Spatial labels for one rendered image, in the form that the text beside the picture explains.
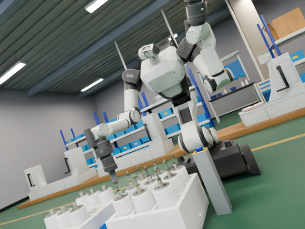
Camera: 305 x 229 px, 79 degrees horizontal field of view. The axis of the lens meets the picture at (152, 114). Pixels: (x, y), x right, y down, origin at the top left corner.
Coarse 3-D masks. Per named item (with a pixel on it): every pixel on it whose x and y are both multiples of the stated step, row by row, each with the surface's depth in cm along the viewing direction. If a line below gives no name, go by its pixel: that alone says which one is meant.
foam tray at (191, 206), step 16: (192, 176) 103; (192, 192) 91; (176, 208) 73; (192, 208) 83; (112, 224) 86; (128, 224) 82; (144, 224) 79; (160, 224) 76; (176, 224) 73; (192, 224) 77
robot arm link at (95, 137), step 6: (96, 126) 93; (102, 126) 92; (84, 132) 90; (90, 132) 91; (96, 132) 91; (102, 132) 90; (108, 132) 93; (90, 138) 90; (96, 138) 91; (102, 138) 93; (90, 144) 89; (96, 144) 90; (102, 144) 91; (108, 144) 93
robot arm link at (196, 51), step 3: (198, 42) 108; (195, 45) 104; (198, 45) 104; (201, 45) 109; (195, 48) 104; (198, 48) 103; (201, 48) 104; (192, 51) 105; (195, 51) 103; (198, 51) 102; (192, 54) 104; (195, 54) 103; (198, 54) 102; (192, 57) 104; (195, 57) 103; (192, 60) 105
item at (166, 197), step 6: (168, 186) 80; (156, 192) 79; (162, 192) 78; (168, 192) 79; (174, 192) 81; (156, 198) 80; (162, 198) 78; (168, 198) 78; (174, 198) 79; (162, 204) 78; (168, 204) 78; (174, 204) 78
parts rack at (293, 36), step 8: (264, 24) 463; (296, 32) 440; (304, 32) 481; (264, 40) 514; (272, 40) 459; (280, 40) 452; (288, 40) 494; (272, 48) 508; (272, 56) 507; (296, 64) 443
